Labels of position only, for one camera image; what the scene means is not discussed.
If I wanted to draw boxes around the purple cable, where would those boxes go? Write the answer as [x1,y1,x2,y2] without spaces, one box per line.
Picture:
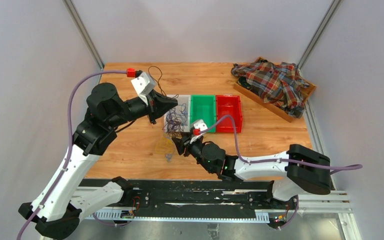
[192,114,363,229]
[15,68,137,240]

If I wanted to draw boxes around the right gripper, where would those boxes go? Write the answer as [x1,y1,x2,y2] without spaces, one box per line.
[172,132,214,174]

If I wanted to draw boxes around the green plastic bin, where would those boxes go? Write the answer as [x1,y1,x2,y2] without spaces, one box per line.
[189,95,217,127]

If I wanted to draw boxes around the brown wire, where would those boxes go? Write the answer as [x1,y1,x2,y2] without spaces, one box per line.
[147,65,168,98]

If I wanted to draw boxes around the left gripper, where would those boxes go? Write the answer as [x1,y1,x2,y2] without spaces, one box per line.
[107,89,179,129]

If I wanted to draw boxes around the sorted wires in bin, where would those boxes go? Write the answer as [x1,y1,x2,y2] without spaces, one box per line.
[163,102,190,138]

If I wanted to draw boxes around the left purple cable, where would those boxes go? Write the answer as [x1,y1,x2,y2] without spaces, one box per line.
[15,68,137,240]

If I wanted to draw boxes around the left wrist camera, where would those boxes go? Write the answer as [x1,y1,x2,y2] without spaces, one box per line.
[130,72,157,106]

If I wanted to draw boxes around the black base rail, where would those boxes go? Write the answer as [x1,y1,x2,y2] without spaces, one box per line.
[89,179,298,229]

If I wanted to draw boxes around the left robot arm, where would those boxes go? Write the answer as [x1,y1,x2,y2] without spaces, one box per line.
[18,82,178,240]

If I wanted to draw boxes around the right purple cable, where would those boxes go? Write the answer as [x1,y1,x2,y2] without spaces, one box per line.
[192,114,363,229]

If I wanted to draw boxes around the white plastic bin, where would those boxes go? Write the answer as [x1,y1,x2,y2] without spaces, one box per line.
[163,94,191,133]

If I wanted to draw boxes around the plaid shirt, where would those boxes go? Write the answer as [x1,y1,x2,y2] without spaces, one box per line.
[230,58,310,119]

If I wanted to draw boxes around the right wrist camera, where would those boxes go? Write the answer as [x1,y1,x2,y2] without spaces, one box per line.
[190,119,208,144]

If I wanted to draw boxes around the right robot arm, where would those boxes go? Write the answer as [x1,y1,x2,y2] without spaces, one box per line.
[172,133,331,209]

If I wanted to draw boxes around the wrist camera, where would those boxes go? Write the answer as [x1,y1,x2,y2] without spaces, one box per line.
[190,119,208,144]
[130,72,157,106]

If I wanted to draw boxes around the red plastic bin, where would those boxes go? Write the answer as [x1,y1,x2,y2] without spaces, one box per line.
[215,95,243,133]

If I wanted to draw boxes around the wooden tray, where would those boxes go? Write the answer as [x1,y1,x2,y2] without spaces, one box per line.
[233,56,317,123]

